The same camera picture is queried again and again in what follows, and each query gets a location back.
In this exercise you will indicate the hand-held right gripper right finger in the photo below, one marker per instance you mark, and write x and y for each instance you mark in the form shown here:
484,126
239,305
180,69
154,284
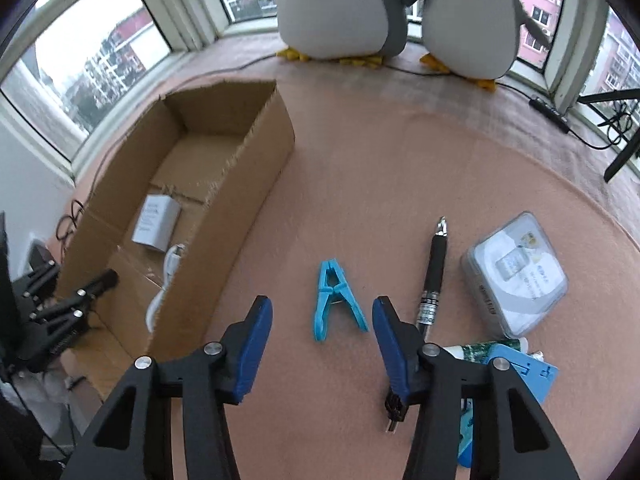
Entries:
387,345

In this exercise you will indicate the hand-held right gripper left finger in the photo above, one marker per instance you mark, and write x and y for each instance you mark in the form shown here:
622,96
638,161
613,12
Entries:
255,350

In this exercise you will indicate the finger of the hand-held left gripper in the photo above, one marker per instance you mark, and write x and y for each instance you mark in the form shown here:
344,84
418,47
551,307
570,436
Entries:
90,292
42,280

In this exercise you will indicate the blue clothespin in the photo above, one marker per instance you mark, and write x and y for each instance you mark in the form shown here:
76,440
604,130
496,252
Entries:
325,310

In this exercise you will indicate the black pen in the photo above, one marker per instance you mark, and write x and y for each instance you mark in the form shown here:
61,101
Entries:
432,270

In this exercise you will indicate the green white tube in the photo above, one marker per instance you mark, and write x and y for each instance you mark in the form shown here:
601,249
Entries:
475,351

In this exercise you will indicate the blue round tape measure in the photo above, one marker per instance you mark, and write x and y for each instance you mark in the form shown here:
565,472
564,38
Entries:
466,440

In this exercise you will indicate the clear plastic case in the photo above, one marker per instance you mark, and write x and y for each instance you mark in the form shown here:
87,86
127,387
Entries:
515,275

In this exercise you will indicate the blue plastic holder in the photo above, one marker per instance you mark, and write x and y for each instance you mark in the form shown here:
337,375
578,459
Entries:
530,375

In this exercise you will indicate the cardboard box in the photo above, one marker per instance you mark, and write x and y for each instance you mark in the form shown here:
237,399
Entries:
260,160

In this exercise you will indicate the white power adapter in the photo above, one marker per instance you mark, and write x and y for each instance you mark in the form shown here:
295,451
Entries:
156,222

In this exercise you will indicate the black tripod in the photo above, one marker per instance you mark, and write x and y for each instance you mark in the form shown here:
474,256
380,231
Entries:
622,155

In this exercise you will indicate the small grey penguin plush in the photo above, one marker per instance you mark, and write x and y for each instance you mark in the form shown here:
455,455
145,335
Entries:
470,20

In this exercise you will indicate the large grey penguin plush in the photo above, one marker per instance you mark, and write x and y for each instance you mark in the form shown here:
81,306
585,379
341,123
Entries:
330,10

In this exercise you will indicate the white bay window frame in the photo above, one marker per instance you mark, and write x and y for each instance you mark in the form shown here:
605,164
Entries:
200,10

